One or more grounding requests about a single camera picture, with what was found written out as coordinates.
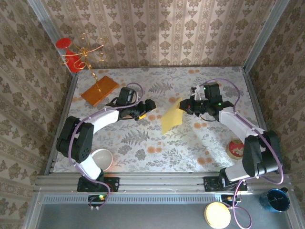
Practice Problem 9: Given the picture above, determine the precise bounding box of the grey slotted cable duct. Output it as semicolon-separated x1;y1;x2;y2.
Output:
41;193;289;205

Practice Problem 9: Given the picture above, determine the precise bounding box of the white bowl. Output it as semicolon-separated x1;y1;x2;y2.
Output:
91;148;114;172

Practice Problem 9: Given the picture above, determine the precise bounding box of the red wine glass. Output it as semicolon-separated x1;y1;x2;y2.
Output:
56;38;84;73

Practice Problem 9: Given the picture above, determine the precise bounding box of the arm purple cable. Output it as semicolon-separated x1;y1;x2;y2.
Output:
68;82;145;212
199;78;285;227

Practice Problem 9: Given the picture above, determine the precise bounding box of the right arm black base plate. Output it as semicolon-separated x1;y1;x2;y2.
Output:
203;176;248;191

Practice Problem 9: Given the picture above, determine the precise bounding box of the aluminium table side rail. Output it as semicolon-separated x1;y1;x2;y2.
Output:
44;73;79;175
242;68;282;174

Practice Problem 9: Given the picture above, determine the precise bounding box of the gold wire rack wooden base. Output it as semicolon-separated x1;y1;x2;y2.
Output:
59;32;119;107

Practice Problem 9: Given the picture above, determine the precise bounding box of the yellow round plate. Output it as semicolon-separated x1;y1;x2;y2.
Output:
204;201;232;229

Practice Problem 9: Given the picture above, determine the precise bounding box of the long aluminium mounting rail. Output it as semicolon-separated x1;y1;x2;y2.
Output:
34;172;293;193

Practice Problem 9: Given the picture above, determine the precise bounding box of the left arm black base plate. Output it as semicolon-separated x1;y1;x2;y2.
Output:
76;177;120;193

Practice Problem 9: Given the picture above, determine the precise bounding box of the aluminium frame post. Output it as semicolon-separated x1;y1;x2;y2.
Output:
26;0;78;77
243;0;291;72

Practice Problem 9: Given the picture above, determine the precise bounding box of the black controller box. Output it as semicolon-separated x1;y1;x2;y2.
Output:
221;194;241;208
88;194;108;210

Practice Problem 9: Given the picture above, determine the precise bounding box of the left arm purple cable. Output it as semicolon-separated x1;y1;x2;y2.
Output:
68;82;145;212

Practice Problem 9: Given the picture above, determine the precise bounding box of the floral patterned table cover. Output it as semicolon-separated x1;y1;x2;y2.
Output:
52;66;274;173

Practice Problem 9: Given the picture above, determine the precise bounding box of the blue mug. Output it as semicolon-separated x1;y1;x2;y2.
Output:
259;187;291;213

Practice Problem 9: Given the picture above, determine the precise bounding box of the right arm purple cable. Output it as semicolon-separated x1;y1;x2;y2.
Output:
199;78;285;227

